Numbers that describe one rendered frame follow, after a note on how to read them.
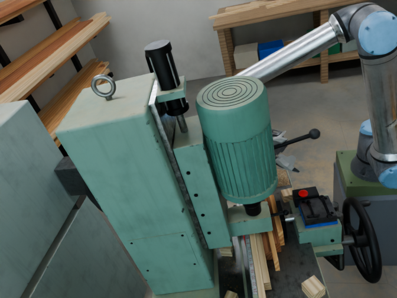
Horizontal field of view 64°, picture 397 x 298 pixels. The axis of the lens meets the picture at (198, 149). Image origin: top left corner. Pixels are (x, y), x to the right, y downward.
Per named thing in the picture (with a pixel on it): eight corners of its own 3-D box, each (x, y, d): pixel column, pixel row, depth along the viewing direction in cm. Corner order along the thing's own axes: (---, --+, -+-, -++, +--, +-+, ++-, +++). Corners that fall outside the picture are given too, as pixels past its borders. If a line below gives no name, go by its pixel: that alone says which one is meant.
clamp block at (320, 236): (342, 244, 104) (342, 227, 99) (299, 250, 106) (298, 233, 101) (327, 210, 116) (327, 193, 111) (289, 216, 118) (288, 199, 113)
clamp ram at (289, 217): (306, 235, 106) (305, 217, 101) (283, 238, 107) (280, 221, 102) (299, 214, 113) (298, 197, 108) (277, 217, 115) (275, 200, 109)
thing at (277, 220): (285, 245, 106) (282, 230, 101) (279, 245, 106) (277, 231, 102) (275, 209, 119) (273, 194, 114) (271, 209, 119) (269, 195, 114)
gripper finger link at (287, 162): (307, 162, 111) (285, 146, 114) (296, 174, 109) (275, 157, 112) (304, 166, 114) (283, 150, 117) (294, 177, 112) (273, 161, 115)
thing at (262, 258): (272, 289, 95) (270, 282, 93) (264, 290, 96) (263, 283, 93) (247, 161, 143) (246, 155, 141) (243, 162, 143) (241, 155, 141)
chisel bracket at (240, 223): (273, 233, 104) (271, 217, 99) (231, 240, 106) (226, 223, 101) (269, 216, 110) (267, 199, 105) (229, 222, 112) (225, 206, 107)
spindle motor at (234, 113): (283, 200, 87) (272, 101, 69) (220, 210, 90) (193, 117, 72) (272, 159, 101) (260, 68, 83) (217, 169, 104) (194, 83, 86)
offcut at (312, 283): (325, 294, 91) (325, 287, 88) (312, 303, 90) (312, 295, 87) (314, 282, 94) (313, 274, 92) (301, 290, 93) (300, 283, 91)
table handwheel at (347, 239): (368, 281, 119) (397, 284, 92) (313, 287, 122) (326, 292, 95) (345, 203, 130) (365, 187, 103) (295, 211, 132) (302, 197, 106)
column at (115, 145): (215, 290, 110) (145, 113, 68) (153, 297, 113) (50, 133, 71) (212, 236, 128) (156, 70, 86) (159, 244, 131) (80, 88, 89)
